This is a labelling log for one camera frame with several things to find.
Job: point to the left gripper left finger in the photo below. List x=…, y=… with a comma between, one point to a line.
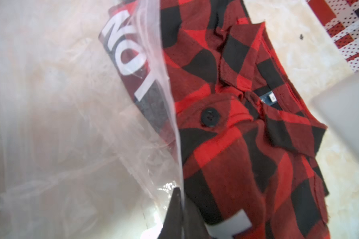
x=172, y=226

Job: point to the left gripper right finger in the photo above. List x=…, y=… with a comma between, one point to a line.
x=193, y=223

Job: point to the red black plaid shirt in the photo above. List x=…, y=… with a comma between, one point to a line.
x=247, y=140

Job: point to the clear vacuum bag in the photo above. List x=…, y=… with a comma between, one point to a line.
x=89, y=147

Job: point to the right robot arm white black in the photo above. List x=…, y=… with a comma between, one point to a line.
x=339, y=107

